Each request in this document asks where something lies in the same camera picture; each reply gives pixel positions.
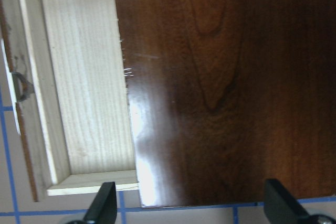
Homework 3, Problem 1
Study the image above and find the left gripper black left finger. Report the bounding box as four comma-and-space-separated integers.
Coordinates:
83, 182, 117, 224

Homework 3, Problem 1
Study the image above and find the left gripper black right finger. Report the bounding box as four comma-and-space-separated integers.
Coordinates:
264, 179, 316, 224

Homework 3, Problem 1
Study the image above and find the wooden drawer with white handle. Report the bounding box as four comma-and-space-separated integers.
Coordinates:
1, 0, 138, 201

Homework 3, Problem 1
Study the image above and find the dark wooden drawer box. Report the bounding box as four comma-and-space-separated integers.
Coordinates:
115, 0, 335, 208

